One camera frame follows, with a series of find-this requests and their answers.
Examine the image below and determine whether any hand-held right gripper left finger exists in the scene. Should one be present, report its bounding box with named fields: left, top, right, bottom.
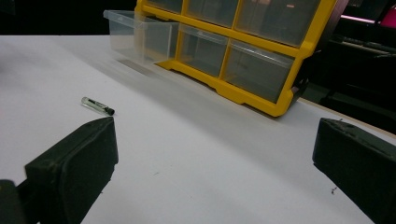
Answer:
left=17, top=117, right=120, bottom=224

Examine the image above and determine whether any yellow drawer cabinet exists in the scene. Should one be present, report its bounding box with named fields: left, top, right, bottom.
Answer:
left=134, top=0, right=349, bottom=119

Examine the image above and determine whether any clear plastic drawer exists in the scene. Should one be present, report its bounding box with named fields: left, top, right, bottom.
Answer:
left=103, top=9, right=180, bottom=64

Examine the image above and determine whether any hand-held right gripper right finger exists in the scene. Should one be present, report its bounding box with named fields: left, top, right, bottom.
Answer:
left=312, top=117, right=396, bottom=224

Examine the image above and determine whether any small clear vial black cap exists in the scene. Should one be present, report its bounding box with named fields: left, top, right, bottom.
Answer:
left=80, top=96, right=116, bottom=117

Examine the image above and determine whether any clear closed drawer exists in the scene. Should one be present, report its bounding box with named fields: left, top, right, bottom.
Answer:
left=234, top=0, right=322, bottom=48
left=223, top=39, right=295, bottom=105
left=146, top=0, right=184, bottom=14
left=179, top=23, right=230, bottom=78
left=186, top=0, right=240, bottom=28

